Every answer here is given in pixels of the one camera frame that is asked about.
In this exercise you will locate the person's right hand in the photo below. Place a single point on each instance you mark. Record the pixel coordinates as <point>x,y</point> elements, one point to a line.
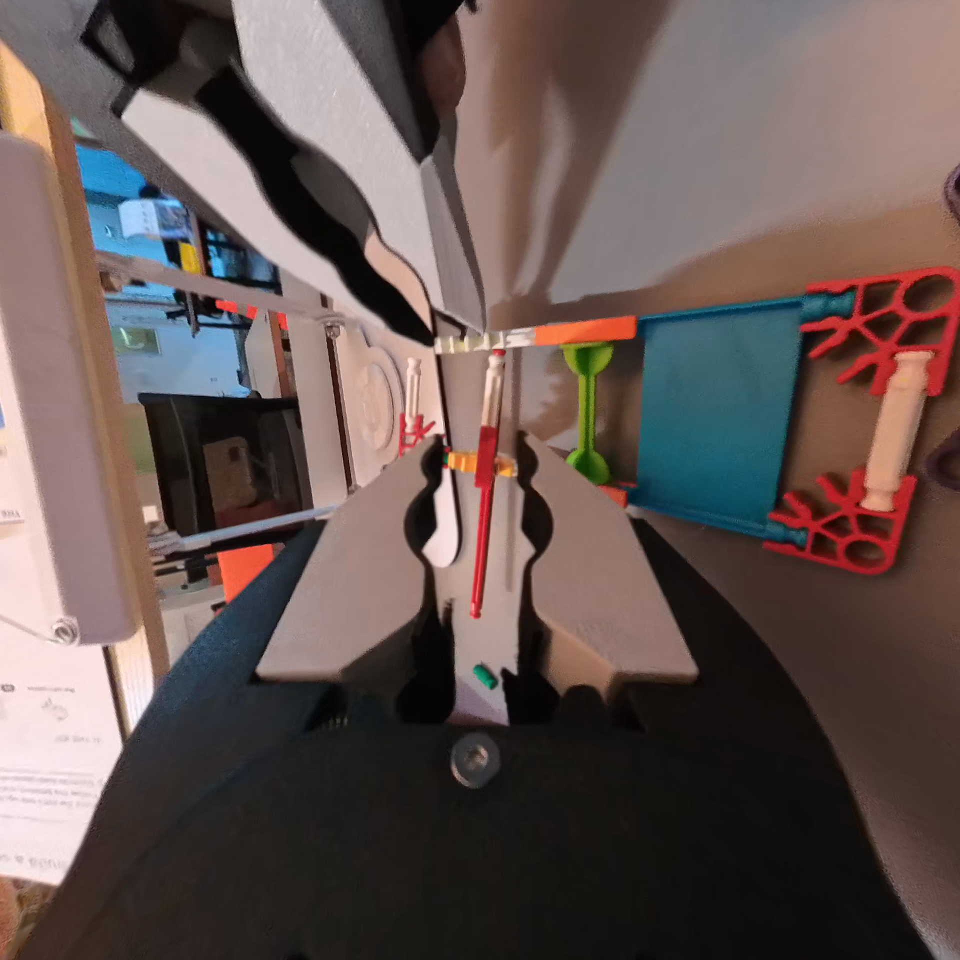
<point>446,67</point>

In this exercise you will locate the white metal stand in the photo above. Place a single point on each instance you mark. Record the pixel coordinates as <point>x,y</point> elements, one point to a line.
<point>75,375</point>

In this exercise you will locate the orange object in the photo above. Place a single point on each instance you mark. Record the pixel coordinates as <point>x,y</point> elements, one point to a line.
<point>244,570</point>

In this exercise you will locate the colourful toy construction model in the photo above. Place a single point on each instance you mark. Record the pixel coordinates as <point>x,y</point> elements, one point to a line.
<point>712,405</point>

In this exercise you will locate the blue rod snowflake assembly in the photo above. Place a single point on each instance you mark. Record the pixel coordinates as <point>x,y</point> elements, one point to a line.
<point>946,459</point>

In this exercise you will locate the green short toy rod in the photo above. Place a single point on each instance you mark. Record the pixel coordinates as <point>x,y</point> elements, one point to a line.
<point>486,675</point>

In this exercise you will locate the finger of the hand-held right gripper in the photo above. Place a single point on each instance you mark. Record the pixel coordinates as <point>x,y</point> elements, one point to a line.
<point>217,180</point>
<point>322,75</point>

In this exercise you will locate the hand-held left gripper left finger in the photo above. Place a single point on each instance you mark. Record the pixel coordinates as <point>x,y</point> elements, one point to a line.
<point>352,600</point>

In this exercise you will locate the printed instruction sheet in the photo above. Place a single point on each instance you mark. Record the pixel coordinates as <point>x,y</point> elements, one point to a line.
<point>45,750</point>

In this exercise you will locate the white toy rod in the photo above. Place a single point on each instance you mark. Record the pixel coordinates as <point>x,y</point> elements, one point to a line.
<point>413,386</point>
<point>494,386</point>

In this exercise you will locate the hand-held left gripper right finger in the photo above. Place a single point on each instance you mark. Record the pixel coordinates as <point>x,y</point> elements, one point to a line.
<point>607,600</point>

